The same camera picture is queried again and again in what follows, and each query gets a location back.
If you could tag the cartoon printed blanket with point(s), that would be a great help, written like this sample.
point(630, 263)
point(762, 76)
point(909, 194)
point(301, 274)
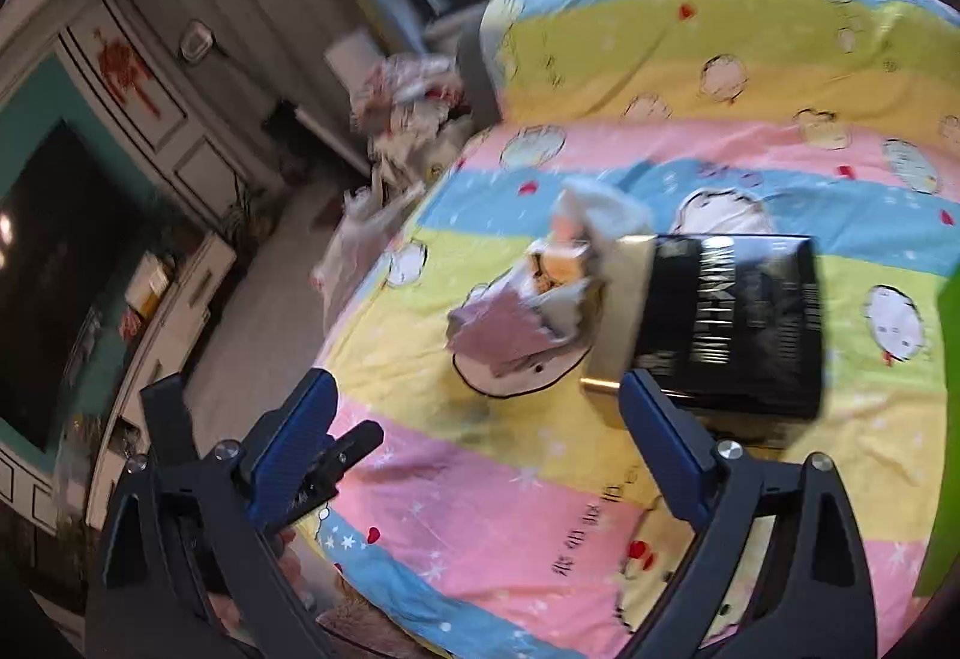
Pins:
point(525, 494)

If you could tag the white wall switch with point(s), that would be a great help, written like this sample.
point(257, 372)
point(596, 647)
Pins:
point(196, 42)

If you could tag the mauve cloth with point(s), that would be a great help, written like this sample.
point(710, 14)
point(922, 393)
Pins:
point(495, 329)

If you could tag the yellow box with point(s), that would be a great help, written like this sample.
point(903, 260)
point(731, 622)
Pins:
point(150, 284)

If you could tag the black television screen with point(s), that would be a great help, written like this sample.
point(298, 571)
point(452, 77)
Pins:
point(60, 284)

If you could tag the green cardboard box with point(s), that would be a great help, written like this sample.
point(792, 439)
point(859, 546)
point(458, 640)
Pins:
point(946, 479)

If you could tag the red paper wall decoration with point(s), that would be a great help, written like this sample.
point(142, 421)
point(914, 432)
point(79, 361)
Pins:
point(124, 66)

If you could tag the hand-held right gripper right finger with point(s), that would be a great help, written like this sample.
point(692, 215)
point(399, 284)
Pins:
point(667, 449)

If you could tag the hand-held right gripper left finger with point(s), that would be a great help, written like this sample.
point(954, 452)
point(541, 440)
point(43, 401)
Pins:
point(292, 449)

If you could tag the white low cabinet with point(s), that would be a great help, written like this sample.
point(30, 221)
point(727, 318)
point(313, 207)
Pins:
point(187, 299)

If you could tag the black cardboard box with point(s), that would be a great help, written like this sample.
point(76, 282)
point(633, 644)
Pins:
point(735, 321)

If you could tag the crumpled white plastic bag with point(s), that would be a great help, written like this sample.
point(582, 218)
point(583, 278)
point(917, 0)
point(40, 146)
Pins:
point(607, 216)

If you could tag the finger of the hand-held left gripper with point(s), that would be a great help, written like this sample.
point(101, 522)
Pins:
point(169, 419)
point(352, 445)

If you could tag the pile of clothes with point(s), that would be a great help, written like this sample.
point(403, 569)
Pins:
point(405, 96)

